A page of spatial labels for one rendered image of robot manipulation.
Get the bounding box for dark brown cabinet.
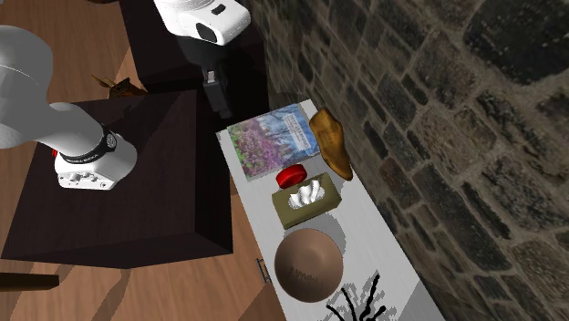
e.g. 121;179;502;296
119;0;271;120

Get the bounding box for book with flower landscape cover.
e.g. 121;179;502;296
225;103;322;182

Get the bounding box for dark brown robot stand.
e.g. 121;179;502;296
0;88;235;271

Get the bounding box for red round puck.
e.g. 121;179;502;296
275;163;309;189

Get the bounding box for olive green tissue box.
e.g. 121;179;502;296
271;171;343;231

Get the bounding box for brown round bowl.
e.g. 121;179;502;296
274;227;346;304

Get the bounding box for white chest of drawers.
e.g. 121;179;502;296
215;98;447;321

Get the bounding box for black branch ornament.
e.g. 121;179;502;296
326;273;388;321

